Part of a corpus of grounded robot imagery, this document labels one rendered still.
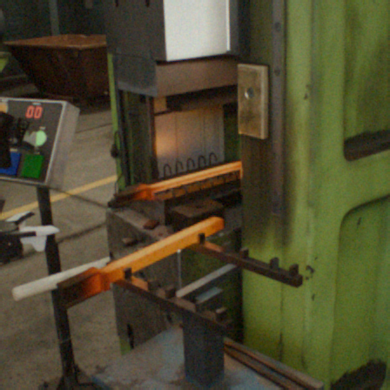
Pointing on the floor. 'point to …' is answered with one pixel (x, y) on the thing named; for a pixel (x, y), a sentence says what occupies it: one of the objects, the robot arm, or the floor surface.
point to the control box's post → (57, 288)
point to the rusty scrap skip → (66, 67)
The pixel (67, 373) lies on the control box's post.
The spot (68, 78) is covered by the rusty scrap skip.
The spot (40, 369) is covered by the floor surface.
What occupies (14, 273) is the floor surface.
